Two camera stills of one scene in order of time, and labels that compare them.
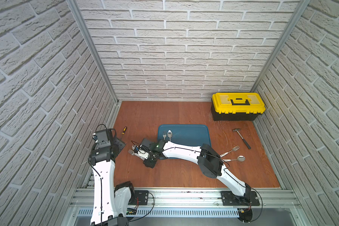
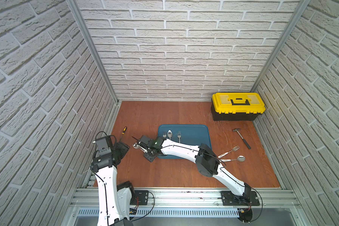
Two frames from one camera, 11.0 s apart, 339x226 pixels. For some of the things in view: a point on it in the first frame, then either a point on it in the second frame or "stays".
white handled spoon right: (240, 158) stays
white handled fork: (132, 152) -> (179, 135)
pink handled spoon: (169, 133) stays
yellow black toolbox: (237, 106) stays
